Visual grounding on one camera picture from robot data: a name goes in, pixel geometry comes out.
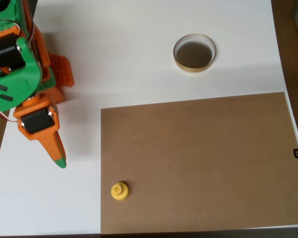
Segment small yellow plastic piece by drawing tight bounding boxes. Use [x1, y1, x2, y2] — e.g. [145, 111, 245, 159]
[110, 181, 130, 202]

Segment white red servo cable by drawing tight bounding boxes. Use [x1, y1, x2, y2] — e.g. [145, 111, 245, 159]
[0, 101, 18, 123]

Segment round shallow tape ring dish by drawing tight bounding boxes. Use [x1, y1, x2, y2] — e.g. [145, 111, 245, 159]
[173, 33, 217, 74]

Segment brown fibreboard panel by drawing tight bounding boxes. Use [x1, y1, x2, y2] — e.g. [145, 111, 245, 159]
[100, 91, 298, 235]

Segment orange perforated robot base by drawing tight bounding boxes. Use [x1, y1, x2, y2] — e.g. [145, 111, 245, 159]
[47, 53, 75, 88]

